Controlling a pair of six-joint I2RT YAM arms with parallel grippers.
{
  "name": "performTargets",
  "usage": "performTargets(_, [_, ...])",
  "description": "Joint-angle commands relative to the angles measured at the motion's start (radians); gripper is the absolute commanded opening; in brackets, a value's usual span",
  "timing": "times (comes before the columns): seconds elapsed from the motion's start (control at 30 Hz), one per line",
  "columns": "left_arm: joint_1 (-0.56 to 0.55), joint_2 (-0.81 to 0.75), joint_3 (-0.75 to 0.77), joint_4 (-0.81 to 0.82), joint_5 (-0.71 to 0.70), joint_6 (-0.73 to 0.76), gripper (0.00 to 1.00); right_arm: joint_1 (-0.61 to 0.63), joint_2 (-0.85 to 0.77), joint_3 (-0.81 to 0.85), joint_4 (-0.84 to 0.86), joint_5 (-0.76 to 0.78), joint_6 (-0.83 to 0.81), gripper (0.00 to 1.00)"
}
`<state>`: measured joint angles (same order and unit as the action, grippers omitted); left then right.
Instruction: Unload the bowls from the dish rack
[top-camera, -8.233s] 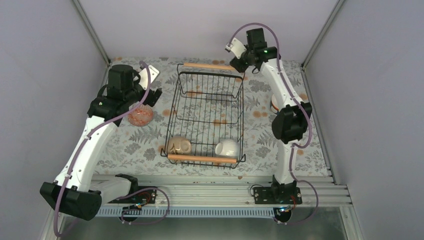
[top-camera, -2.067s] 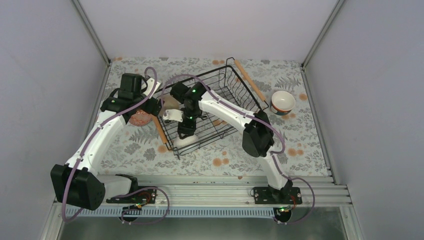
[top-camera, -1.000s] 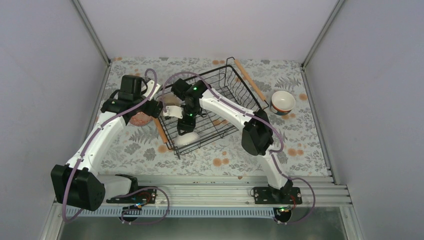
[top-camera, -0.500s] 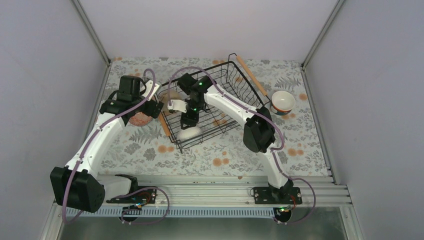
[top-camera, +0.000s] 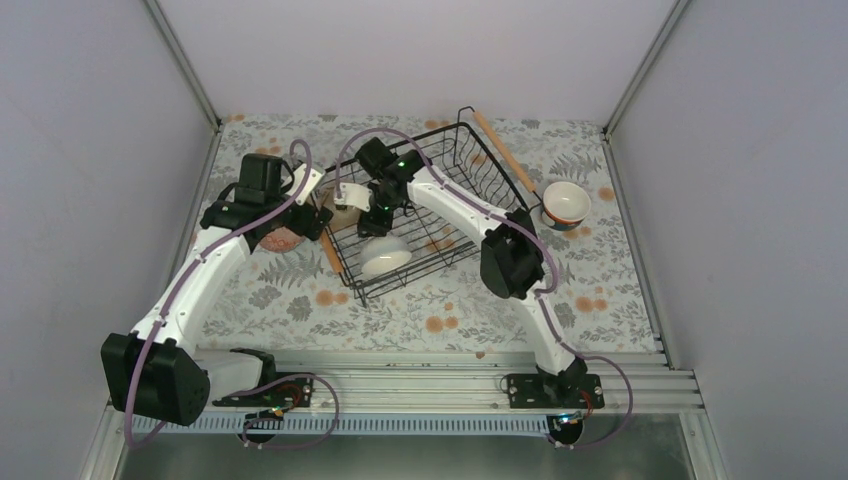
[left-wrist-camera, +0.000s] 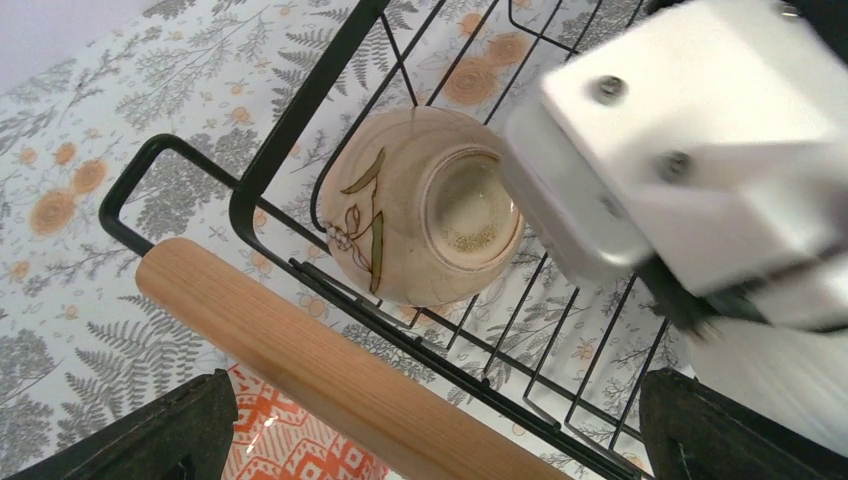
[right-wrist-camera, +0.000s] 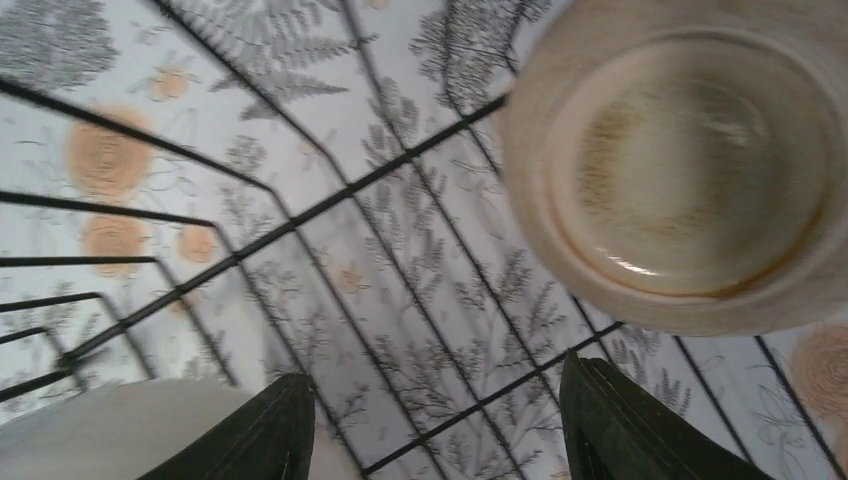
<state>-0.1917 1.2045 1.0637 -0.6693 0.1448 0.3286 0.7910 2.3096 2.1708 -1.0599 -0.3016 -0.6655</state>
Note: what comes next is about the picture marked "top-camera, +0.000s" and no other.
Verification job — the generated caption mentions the black wire dish rack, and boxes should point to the black wire dish rack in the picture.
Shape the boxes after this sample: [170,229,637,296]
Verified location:
[321,106,553,305]

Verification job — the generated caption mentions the beige bowl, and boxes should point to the beige bowl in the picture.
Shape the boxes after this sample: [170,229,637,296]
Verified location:
[319,187,362,231]

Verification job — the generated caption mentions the teal and white bowl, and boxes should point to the teal and white bowl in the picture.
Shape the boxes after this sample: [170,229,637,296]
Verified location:
[540,210,584,232]

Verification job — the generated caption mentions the orange bowl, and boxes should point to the orange bowl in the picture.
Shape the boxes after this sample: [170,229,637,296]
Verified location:
[542,181,592,221]

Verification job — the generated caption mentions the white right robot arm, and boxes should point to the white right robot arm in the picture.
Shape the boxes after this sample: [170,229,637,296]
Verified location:
[355,138,585,407]

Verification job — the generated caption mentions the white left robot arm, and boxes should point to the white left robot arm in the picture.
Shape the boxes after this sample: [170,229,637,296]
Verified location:
[100,153,331,426]

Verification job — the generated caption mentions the floral patterned table mat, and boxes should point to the floral patterned table mat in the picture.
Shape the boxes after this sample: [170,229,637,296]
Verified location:
[200,114,655,353]

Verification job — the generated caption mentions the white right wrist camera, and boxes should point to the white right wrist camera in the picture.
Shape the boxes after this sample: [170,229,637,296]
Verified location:
[334,182,372,212]

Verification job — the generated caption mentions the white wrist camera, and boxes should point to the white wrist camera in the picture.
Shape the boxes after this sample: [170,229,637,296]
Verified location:
[289,163,325,205]
[334,182,372,212]

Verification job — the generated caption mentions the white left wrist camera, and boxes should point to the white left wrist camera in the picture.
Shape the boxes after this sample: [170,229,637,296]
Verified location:
[289,163,325,205]

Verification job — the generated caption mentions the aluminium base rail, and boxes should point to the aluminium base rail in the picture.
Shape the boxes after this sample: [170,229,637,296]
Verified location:
[82,352,727,479]

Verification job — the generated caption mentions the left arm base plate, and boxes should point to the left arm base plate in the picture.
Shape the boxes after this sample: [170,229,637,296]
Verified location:
[212,372,314,409]

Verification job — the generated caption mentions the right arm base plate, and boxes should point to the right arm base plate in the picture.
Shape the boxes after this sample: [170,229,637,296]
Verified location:
[498,373,606,410]

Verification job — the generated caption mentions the aluminium frame post left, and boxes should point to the aluminium frame post left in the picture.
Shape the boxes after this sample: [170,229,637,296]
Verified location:
[142,0,221,131]

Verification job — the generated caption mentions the aluminium frame post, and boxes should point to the aluminium frame post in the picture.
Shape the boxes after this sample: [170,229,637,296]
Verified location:
[603,0,693,141]
[142,0,221,131]

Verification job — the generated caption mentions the aluminium frame post right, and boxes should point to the aluminium frame post right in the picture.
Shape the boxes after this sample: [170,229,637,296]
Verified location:
[603,0,693,141]

